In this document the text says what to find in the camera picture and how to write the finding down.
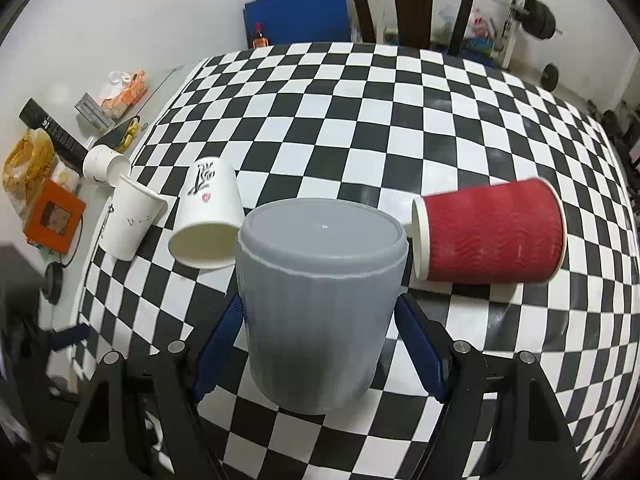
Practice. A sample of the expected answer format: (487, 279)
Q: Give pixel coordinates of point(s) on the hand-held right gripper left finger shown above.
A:
(220, 342)

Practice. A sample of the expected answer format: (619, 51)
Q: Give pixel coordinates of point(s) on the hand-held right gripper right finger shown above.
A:
(422, 345)

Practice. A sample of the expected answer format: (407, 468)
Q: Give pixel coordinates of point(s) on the grey ribbed plastic cup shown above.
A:
(315, 305)

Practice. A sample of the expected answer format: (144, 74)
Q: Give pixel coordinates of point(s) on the white paper cup black calligraphy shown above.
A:
(207, 215)

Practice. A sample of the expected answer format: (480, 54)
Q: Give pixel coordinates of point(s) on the red ripple paper cup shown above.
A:
(492, 232)

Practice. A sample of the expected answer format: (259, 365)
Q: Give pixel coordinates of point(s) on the white paper cup small marks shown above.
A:
(131, 220)

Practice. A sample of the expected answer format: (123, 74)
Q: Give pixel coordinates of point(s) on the plain white paper cup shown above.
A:
(102, 162)

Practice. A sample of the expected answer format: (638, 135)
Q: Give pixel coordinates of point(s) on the black round disc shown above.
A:
(52, 282)

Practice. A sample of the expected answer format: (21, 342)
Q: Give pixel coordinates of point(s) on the orange square box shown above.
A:
(54, 215)

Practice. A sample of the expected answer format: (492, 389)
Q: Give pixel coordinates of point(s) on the checkered tablecloth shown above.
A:
(380, 125)

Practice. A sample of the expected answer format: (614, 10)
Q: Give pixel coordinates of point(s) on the black yellow tool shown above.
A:
(122, 132)

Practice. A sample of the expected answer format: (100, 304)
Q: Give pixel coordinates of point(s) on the yellow snack bag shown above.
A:
(27, 170)

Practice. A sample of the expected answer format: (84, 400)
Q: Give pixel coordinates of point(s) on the grey stapler box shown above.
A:
(95, 111)

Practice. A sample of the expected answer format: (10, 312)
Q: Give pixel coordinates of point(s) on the orange snack packet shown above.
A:
(125, 91)

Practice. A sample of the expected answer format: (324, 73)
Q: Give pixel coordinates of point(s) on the long black box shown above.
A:
(52, 130)

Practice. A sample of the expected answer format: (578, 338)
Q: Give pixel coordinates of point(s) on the black weight plate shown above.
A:
(549, 77)

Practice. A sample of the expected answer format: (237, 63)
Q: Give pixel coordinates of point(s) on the dark sauce bottle red cap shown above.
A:
(259, 37)

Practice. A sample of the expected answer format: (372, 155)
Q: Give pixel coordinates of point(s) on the white plastic bag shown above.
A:
(480, 25)

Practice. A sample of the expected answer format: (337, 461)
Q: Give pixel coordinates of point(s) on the blue board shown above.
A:
(295, 15)

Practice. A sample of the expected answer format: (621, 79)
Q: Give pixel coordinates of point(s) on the dark wooden chair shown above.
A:
(415, 5)

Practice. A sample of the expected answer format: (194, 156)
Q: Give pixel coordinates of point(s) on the barbell weight rack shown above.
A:
(525, 10)

